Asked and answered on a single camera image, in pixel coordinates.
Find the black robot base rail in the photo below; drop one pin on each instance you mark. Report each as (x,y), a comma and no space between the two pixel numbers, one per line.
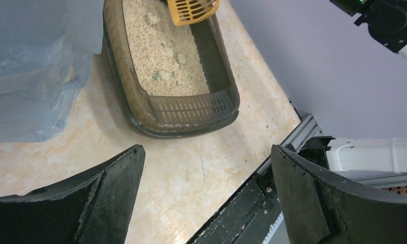
(247,216)

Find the beige pellet cat litter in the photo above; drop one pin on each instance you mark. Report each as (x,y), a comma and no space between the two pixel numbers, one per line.
(159,47)

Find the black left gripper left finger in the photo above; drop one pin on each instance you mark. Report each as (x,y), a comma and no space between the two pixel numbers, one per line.
(94,206)

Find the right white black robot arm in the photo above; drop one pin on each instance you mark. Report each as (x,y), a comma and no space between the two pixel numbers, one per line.
(387,24)

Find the blue plastic trash bag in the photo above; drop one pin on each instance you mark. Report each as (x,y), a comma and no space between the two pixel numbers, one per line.
(46,51)

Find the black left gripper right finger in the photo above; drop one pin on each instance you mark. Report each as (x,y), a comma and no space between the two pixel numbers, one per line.
(321,206)

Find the yellow plastic litter scoop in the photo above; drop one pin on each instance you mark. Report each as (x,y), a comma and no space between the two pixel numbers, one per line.
(187,12)

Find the grey plastic litter box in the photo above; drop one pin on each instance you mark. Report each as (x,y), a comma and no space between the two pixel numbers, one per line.
(172,117)

